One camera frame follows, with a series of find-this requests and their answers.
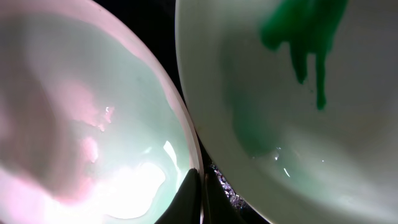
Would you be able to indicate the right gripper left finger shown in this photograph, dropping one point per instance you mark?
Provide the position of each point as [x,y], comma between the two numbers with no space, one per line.
[186,205]

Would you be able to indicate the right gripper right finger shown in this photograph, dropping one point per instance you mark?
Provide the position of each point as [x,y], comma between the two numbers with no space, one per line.
[224,205]

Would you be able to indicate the white plate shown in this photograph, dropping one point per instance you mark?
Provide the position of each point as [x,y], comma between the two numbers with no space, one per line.
[93,130]

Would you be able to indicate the upper mint green plate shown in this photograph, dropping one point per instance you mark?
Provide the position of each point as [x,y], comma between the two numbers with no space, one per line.
[296,102]

